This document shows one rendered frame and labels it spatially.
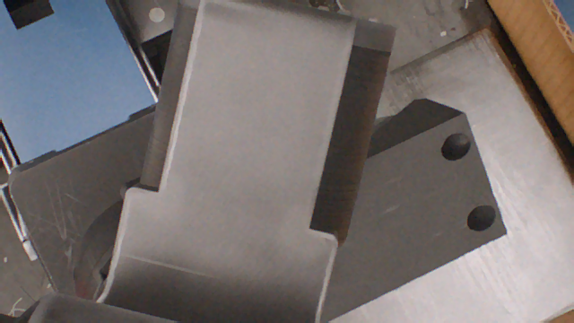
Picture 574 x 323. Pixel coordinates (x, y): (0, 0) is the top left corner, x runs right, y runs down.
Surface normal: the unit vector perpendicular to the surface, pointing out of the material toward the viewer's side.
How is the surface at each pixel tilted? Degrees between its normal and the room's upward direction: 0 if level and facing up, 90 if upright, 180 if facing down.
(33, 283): 0
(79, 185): 29
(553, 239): 0
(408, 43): 0
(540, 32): 90
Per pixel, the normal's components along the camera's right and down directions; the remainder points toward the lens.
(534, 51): -0.89, 0.43
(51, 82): 0.04, -0.25
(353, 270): 0.26, 0.19
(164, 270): -0.06, 0.12
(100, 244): -0.74, -0.59
